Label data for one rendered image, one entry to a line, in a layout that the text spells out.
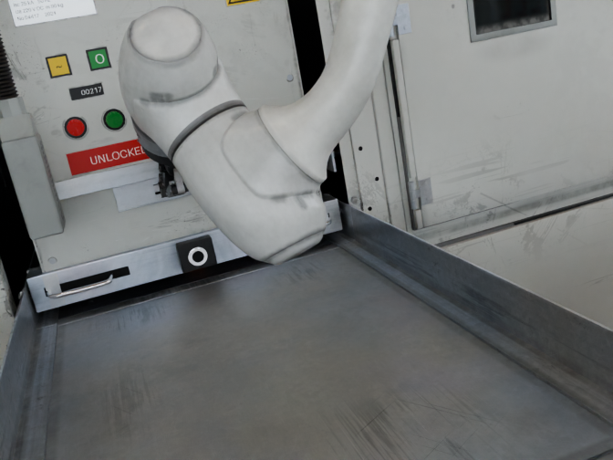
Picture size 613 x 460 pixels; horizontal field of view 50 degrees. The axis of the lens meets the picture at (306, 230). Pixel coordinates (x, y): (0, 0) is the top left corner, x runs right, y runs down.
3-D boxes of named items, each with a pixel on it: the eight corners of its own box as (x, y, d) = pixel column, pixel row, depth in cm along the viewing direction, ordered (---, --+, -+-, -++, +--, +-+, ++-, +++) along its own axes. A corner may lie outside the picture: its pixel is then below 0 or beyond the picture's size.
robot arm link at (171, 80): (104, 94, 77) (169, 182, 76) (88, 15, 63) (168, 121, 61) (181, 52, 81) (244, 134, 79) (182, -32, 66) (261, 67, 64)
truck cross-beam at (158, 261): (343, 229, 120) (337, 198, 119) (36, 313, 106) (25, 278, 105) (333, 224, 125) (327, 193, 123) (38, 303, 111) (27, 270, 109)
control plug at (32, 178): (65, 233, 96) (29, 113, 91) (30, 241, 94) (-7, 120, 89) (66, 222, 103) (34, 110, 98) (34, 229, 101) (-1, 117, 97)
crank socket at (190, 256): (218, 265, 111) (212, 237, 110) (183, 275, 110) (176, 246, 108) (215, 261, 114) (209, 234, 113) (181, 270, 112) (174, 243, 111)
